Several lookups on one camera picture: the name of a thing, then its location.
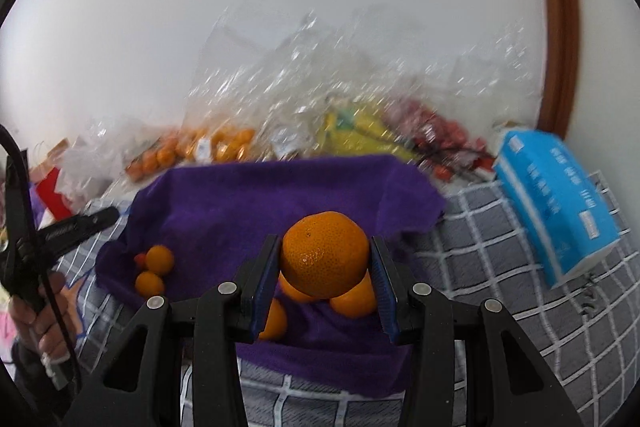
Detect blue tissue pack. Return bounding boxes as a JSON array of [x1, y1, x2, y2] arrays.
[[494, 129, 621, 290]]

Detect white plastic bag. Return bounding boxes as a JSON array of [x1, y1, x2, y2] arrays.
[[60, 117, 136, 212]]

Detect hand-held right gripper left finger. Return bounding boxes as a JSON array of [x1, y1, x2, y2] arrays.
[[62, 234, 282, 427]]

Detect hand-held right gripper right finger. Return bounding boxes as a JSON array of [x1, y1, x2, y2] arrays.
[[369, 236, 583, 427]]

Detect brown wooden door frame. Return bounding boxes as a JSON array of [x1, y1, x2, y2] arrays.
[[525, 0, 581, 140]]

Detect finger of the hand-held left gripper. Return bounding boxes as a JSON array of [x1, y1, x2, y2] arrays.
[[75, 207, 121, 234]]

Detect grey plaid blanket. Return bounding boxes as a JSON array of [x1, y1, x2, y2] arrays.
[[50, 167, 631, 427]]

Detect red paper bag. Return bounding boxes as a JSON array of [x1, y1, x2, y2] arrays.
[[30, 139, 76, 223]]

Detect large mandarin orange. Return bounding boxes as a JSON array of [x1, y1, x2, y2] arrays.
[[257, 298, 289, 341], [329, 274, 378, 319], [280, 211, 371, 299], [278, 274, 321, 304]]

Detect clear plastic bag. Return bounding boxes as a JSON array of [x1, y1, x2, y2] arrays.
[[185, 2, 543, 160]]

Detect bag of oranges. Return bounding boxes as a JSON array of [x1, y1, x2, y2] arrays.
[[175, 127, 258, 165]]

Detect pile of loose oranges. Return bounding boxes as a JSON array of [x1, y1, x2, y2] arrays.
[[125, 134, 181, 182]]

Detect purple towel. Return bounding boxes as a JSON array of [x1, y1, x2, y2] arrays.
[[95, 154, 447, 400]]

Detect person's left hand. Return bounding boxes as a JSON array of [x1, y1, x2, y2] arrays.
[[10, 276, 81, 362]]

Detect red cherry tomatoes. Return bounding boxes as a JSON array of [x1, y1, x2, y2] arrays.
[[385, 99, 496, 182]]

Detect yellow bananas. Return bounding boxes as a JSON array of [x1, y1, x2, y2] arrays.
[[320, 104, 421, 164]]

